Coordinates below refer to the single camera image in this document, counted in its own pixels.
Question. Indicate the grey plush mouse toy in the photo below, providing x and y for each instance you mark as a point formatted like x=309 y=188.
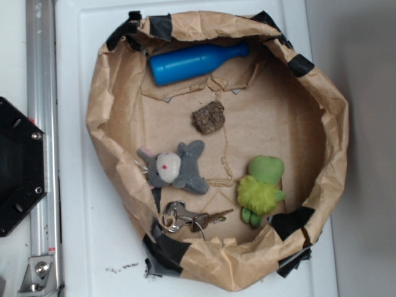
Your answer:
x=179 y=169

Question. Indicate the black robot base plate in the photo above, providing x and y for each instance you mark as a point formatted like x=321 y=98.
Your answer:
x=22 y=166

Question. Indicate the green plush frog toy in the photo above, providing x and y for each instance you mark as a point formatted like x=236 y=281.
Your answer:
x=259 y=192

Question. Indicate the white plastic tray base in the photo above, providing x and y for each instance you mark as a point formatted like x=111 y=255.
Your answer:
x=102 y=252

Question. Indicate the metal corner bracket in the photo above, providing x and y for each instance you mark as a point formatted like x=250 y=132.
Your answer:
x=39 y=278

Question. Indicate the brown grey rock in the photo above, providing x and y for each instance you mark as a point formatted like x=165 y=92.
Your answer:
x=209 y=118

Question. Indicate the aluminium frame rail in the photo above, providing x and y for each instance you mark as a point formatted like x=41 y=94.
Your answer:
x=45 y=218

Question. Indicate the metal keys on ring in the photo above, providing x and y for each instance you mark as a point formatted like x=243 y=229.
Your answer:
x=175 y=216

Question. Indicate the blue plastic bottle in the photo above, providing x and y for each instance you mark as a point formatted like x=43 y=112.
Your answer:
x=193 y=61

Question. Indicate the brown paper bag tray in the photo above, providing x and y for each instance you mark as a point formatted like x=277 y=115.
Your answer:
x=276 y=102

